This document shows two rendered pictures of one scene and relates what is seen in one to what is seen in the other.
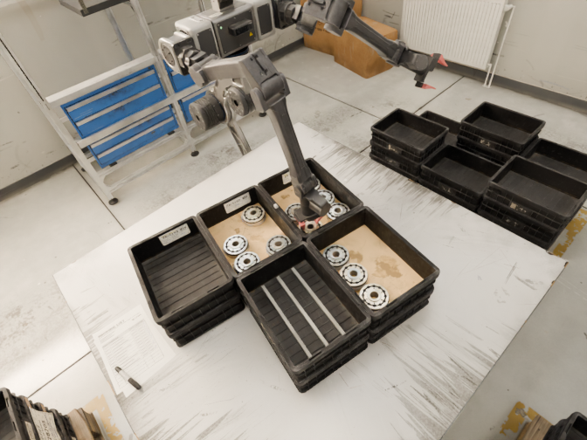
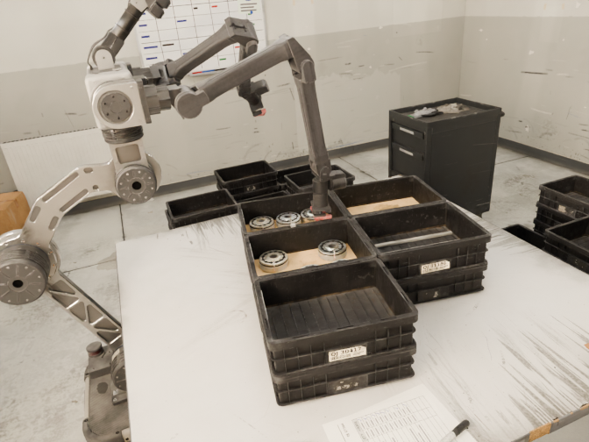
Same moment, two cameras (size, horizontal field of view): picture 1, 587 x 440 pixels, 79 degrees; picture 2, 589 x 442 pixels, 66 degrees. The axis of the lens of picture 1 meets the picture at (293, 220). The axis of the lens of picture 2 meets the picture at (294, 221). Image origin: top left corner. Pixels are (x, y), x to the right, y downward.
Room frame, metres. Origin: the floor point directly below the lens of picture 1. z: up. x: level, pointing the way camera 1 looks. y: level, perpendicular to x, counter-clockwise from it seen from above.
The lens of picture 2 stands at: (0.64, 1.48, 1.69)
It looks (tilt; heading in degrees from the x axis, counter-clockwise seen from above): 26 degrees down; 286
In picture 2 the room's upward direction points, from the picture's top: 5 degrees counter-clockwise
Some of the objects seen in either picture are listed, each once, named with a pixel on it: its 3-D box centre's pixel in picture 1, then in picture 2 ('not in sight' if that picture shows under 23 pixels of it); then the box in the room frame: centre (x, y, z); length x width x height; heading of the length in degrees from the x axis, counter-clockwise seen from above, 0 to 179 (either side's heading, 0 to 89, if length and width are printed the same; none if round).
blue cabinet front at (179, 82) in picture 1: (211, 76); not in sight; (3.06, 0.48, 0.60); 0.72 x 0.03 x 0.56; 125
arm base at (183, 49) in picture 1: (191, 58); (154, 99); (1.37, 0.27, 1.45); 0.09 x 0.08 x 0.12; 125
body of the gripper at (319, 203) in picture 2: (307, 207); (320, 200); (0.97, -0.06, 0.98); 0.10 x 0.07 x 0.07; 110
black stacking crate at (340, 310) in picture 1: (301, 306); (416, 241); (0.61, 0.02, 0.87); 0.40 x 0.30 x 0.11; 25
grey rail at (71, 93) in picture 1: (155, 57); not in sight; (2.85, 0.83, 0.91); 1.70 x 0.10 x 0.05; 125
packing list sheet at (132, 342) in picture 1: (130, 347); (397, 438); (0.65, 0.71, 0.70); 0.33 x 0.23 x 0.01; 35
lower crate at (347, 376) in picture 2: (191, 285); (333, 342); (0.85, 0.46, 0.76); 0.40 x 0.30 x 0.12; 25
